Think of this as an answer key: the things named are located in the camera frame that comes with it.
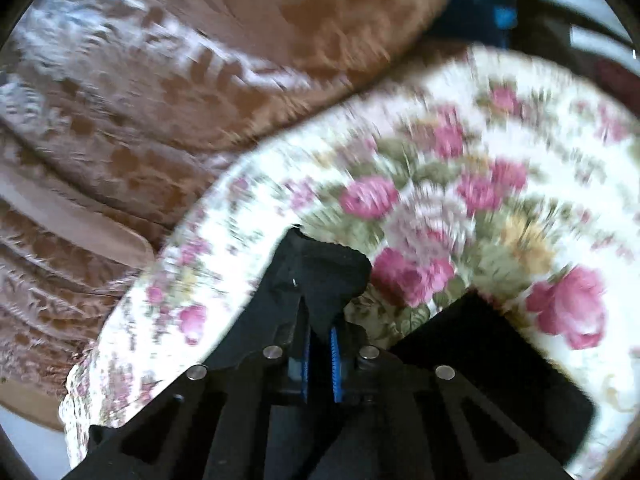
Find floral bedspread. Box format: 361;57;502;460
60;47;639;479

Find black pants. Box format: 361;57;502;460
207;229;594;479

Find blue bag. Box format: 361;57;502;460
427;0;518;48

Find brown floral curtain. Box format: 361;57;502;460
1;0;449;429

